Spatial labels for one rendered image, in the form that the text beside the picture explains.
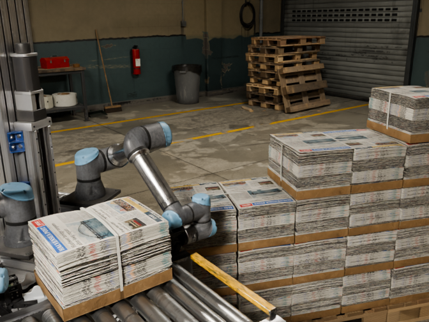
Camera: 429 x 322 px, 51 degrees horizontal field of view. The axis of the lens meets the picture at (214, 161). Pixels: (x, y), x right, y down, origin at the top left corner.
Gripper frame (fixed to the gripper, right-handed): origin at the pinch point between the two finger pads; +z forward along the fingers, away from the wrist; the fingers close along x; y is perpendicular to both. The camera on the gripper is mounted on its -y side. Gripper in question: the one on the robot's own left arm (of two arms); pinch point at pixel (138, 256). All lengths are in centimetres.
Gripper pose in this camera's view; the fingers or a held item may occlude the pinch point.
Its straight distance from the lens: 178.9
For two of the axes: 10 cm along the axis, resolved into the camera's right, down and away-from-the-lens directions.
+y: -0.1, -9.5, -3.0
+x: 6.0, 2.4, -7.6
